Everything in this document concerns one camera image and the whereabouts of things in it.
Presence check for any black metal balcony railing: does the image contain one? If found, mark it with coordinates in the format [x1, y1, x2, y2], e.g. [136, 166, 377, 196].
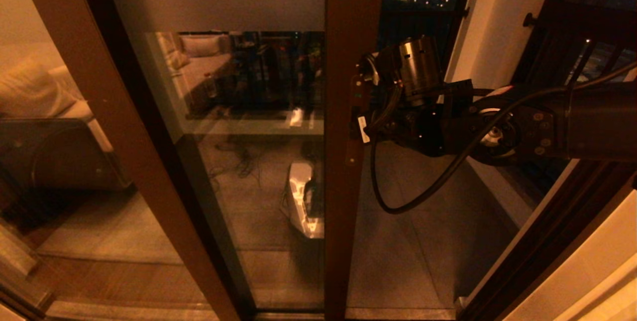
[219, 0, 471, 112]
[513, 0, 637, 197]

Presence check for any dark brown door jamb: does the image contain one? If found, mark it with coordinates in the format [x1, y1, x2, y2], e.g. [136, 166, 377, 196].
[455, 157, 637, 321]

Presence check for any front-load washing machine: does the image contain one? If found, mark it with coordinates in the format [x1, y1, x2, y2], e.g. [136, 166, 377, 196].
[0, 119, 132, 222]

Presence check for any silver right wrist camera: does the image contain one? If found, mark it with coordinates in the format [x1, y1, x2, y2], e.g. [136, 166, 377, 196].
[359, 52, 394, 85]

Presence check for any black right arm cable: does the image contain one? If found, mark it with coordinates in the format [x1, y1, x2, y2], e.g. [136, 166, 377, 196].
[369, 60, 637, 214]

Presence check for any fixed glass door brown frame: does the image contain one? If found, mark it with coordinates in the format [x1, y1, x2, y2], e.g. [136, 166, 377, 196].
[0, 0, 244, 321]

